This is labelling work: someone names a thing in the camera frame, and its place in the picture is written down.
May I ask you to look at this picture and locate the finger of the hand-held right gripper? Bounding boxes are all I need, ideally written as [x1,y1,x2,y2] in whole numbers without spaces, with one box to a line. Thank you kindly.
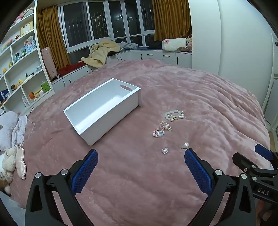
[232,152,278,177]
[255,143,278,170]

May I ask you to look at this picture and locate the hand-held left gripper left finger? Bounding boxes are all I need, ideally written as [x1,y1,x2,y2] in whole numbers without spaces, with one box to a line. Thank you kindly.
[25,149,99,226]

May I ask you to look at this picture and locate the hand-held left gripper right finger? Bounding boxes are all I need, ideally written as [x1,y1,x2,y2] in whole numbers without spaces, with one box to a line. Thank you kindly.
[184,148,257,226]

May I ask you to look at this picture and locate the white storage box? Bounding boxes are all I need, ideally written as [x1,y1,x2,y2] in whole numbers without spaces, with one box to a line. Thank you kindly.
[63,78,143,146]

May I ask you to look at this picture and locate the white translucent bead bracelet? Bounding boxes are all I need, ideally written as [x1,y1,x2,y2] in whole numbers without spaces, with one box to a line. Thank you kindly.
[164,110,182,121]

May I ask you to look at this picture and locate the pink sleep mask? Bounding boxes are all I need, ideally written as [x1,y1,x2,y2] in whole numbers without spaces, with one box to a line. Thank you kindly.
[14,144,27,180]

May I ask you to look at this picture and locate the lilac quilt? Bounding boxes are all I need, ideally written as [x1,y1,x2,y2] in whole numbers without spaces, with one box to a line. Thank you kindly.
[12,115,27,148]

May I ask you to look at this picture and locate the beige plush toy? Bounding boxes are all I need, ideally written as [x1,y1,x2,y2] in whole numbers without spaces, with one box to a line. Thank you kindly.
[0,147,18,195]

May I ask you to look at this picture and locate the pink fleece blanket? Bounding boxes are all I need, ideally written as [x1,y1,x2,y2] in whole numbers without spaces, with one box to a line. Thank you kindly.
[10,59,271,226]

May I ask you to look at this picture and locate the lilac pillow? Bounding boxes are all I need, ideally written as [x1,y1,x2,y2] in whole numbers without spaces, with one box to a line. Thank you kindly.
[0,111,19,151]

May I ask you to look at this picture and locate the red cloth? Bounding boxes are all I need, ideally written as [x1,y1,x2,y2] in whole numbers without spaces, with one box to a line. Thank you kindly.
[57,63,84,76]

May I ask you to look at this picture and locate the pink heater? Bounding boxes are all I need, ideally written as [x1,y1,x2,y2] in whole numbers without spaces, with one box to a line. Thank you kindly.
[41,47,59,80]

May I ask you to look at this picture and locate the beige fleece robe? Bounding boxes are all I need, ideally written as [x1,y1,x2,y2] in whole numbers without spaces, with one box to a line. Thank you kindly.
[81,39,121,68]

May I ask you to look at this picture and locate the white wardrobe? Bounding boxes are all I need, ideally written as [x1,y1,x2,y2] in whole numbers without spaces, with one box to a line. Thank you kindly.
[188,0,278,131]

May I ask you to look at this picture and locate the white bookshelf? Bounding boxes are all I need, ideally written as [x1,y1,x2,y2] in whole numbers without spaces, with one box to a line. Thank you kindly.
[0,0,56,113]

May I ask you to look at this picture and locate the white window seat cabinets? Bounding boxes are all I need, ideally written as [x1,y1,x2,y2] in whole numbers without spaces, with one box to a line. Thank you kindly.
[51,49,193,92]

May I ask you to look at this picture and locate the white floral bolster pillow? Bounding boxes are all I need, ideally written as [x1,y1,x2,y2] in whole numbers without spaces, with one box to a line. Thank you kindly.
[162,38,188,51]

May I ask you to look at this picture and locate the grey-blue cloth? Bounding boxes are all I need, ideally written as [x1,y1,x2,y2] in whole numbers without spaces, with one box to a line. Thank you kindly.
[119,42,139,51]

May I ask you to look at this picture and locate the mustard curtain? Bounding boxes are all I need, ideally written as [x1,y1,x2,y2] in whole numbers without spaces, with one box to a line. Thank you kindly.
[37,5,71,71]
[152,0,191,42]

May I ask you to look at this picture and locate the bay window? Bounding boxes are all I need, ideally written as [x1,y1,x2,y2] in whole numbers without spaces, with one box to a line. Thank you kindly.
[57,0,156,54]

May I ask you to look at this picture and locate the yellow picture frame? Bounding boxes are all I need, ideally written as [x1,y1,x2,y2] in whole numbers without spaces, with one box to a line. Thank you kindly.
[20,21,34,36]

